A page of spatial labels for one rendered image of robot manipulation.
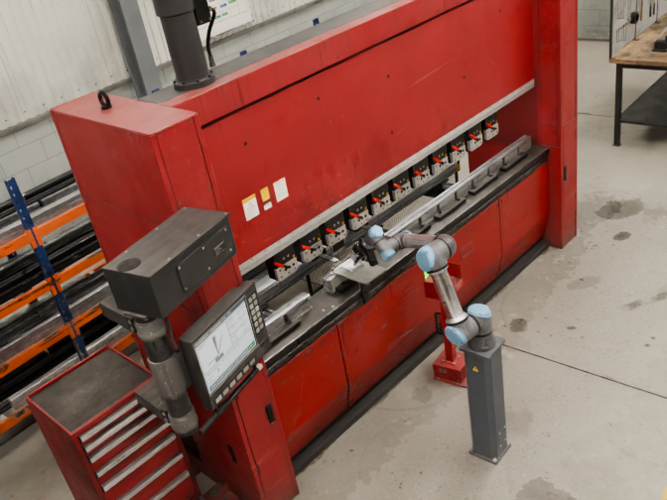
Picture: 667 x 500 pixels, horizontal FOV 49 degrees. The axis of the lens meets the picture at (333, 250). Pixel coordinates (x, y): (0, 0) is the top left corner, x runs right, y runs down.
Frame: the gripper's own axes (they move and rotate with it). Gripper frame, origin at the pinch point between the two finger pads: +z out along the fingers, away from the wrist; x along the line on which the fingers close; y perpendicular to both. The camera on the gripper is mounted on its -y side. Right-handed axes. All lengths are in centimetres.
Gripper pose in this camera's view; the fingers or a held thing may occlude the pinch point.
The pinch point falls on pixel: (359, 262)
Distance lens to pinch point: 423.6
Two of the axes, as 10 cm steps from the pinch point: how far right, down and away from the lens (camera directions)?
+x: -7.7, 4.3, -4.8
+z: -2.7, 4.6, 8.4
